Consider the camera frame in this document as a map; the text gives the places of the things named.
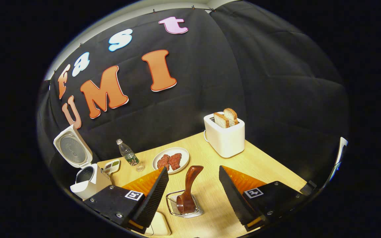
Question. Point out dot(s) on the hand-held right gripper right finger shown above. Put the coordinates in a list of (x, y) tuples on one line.
[(235, 198)]

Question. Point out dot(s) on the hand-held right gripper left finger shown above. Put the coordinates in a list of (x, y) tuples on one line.
[(152, 198)]

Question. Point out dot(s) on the brown wooden spoon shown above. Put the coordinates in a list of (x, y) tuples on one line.
[(190, 181)]

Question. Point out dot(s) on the white rice cooker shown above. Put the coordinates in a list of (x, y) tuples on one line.
[(96, 183)]

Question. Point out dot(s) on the red meat piece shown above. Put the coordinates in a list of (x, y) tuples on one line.
[(163, 162), (175, 161)]

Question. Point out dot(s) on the clear plastic water bottle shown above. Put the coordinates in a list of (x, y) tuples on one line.
[(129, 155)]

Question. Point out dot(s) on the white divided condiment dish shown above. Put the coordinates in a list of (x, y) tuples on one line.
[(112, 166)]

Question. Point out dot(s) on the white round plate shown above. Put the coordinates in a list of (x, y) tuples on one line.
[(184, 155)]

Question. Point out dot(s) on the white toaster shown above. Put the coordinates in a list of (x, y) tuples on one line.
[(225, 140)]

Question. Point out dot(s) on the small black block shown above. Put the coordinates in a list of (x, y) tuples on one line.
[(308, 187)]

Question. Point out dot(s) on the black backdrop cloth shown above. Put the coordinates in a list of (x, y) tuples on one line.
[(260, 82)]

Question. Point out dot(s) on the row of black cloth clips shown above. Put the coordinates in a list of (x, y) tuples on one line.
[(193, 7)]

